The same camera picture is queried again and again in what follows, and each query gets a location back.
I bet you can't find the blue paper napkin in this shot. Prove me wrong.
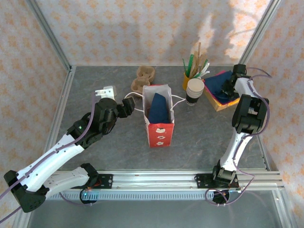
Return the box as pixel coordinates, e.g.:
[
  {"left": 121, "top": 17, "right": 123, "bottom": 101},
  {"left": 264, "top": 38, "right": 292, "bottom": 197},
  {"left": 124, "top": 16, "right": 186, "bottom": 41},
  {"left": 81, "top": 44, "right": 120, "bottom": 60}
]
[{"left": 148, "top": 92, "right": 171, "bottom": 124}]

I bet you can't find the red white paper bag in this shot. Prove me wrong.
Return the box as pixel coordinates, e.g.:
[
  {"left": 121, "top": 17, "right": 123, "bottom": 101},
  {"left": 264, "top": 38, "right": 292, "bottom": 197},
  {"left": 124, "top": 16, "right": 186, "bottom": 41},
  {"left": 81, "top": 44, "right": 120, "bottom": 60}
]
[{"left": 123, "top": 84, "right": 186, "bottom": 149}]

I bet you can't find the yellow napkin box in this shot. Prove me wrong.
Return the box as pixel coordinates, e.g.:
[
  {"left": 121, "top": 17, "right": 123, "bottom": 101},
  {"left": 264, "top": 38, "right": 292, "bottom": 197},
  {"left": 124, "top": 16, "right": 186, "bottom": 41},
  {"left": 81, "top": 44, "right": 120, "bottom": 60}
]
[{"left": 206, "top": 91, "right": 241, "bottom": 113}]

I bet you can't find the blue napkin stack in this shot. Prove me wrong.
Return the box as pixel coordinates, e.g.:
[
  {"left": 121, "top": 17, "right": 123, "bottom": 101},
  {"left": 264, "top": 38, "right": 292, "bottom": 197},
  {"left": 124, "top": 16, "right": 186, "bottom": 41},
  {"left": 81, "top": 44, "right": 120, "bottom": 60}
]
[{"left": 203, "top": 70, "right": 235, "bottom": 105}]

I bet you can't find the paper cup stack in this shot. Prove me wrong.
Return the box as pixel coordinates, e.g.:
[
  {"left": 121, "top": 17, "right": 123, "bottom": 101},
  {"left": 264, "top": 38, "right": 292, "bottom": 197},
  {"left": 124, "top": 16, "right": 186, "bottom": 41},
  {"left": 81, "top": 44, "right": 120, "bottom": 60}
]
[{"left": 185, "top": 78, "right": 205, "bottom": 107}]

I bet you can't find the brown pulp cup carrier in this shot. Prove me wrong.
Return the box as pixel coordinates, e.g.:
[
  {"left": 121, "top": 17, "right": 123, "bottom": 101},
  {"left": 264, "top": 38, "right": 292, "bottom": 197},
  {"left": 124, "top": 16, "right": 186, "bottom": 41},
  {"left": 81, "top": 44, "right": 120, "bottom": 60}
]
[{"left": 131, "top": 66, "right": 156, "bottom": 93}]

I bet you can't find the yellow stirrer holder cup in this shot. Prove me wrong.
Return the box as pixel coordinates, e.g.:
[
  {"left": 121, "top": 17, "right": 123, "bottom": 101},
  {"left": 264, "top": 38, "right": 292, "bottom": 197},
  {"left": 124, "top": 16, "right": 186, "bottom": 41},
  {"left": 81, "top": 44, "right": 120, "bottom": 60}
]
[{"left": 182, "top": 72, "right": 193, "bottom": 91}]

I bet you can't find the wide green stirrer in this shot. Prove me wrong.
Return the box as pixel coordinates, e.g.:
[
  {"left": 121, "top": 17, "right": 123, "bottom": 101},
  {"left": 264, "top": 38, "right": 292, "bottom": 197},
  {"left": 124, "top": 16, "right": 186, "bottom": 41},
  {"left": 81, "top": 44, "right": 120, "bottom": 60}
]
[{"left": 187, "top": 54, "right": 195, "bottom": 76}]

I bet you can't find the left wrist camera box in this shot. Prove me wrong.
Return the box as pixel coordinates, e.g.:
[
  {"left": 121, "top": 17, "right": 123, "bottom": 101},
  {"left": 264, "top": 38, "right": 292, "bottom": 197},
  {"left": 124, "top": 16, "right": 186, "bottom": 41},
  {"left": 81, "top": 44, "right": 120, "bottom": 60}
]
[{"left": 95, "top": 85, "right": 118, "bottom": 100}]

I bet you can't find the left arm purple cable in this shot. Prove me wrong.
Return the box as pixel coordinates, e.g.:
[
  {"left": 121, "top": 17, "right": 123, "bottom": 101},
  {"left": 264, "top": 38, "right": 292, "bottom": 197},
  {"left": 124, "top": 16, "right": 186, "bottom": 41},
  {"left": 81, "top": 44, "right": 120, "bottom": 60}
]
[{"left": 0, "top": 92, "right": 98, "bottom": 220}]

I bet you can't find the aluminium frame rail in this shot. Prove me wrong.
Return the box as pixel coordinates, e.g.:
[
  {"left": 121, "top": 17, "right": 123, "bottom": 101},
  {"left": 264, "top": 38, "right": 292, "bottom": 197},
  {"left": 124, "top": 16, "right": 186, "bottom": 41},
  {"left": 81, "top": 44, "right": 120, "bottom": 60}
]
[
  {"left": 46, "top": 68, "right": 76, "bottom": 171},
  {"left": 71, "top": 63, "right": 238, "bottom": 68},
  {"left": 237, "top": 67, "right": 273, "bottom": 171}
]

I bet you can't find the aluminium frame post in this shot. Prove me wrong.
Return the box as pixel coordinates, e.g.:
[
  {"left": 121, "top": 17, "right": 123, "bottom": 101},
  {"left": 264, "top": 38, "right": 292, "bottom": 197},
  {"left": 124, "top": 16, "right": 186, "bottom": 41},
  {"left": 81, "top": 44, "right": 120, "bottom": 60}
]
[
  {"left": 25, "top": 0, "right": 73, "bottom": 72},
  {"left": 237, "top": 0, "right": 283, "bottom": 70}
]

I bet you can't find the wide aluminium base rail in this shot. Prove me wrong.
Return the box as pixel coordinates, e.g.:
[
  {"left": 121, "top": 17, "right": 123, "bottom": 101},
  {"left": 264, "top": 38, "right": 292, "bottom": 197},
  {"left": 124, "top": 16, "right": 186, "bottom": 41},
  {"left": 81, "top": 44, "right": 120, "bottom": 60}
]
[{"left": 25, "top": 169, "right": 285, "bottom": 191}]

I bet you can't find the grey slotted cable duct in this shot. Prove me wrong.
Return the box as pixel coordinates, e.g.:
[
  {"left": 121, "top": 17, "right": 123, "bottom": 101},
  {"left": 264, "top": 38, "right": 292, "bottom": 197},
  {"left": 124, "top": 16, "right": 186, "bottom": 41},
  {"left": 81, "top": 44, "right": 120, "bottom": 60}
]
[{"left": 35, "top": 191, "right": 239, "bottom": 200}]

